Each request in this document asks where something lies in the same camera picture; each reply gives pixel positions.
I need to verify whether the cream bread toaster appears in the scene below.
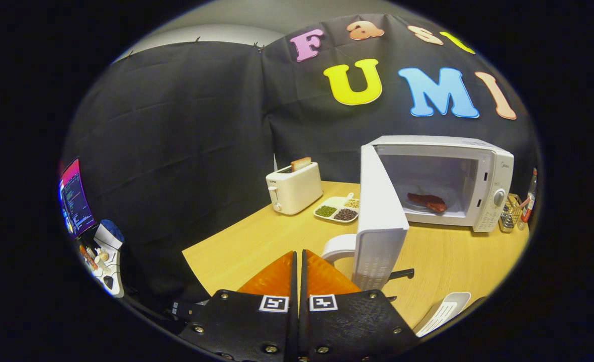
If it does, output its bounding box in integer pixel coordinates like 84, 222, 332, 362
266, 162, 323, 216

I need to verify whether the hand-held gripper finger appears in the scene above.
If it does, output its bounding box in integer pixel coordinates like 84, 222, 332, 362
299, 249, 420, 362
179, 250, 298, 362

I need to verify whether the clear plastic water bottle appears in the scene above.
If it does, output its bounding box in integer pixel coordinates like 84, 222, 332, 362
521, 168, 538, 224

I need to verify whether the metal wire utensil basket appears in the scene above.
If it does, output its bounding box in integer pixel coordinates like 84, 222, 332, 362
499, 194, 524, 233

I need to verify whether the computer monitor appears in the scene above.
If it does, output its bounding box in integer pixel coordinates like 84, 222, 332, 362
58, 158, 97, 238

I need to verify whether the white divided bean dish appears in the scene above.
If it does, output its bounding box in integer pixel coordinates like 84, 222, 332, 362
313, 193, 360, 223

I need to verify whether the white toaster oven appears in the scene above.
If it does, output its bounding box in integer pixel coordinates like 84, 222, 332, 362
322, 135, 515, 291

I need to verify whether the red meat piece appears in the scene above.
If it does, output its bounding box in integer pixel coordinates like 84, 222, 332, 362
407, 193, 448, 213

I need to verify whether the glass turntable plate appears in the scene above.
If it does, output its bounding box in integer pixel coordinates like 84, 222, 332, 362
401, 189, 467, 216

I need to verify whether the white slotted plastic tray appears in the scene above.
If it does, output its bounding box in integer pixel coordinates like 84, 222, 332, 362
415, 292, 472, 338

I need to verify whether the white cluttered side desk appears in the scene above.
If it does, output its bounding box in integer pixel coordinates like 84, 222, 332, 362
78, 219, 125, 298

